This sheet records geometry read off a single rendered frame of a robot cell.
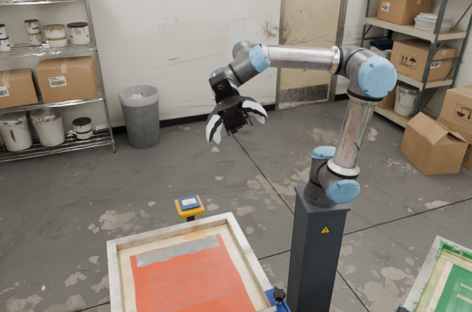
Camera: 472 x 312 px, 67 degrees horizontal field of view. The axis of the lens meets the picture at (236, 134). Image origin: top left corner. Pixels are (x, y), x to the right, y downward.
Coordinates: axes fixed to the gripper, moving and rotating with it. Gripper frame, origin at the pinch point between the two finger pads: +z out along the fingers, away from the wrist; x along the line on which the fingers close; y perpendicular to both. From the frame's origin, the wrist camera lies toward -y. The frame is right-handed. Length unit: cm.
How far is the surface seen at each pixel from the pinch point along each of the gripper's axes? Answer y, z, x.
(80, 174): 133, -252, 190
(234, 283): 77, -17, 30
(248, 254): 78, -28, 21
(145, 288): 64, -20, 62
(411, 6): 158, -338, -232
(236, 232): 78, -41, 24
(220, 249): 77, -35, 33
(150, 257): 65, -36, 61
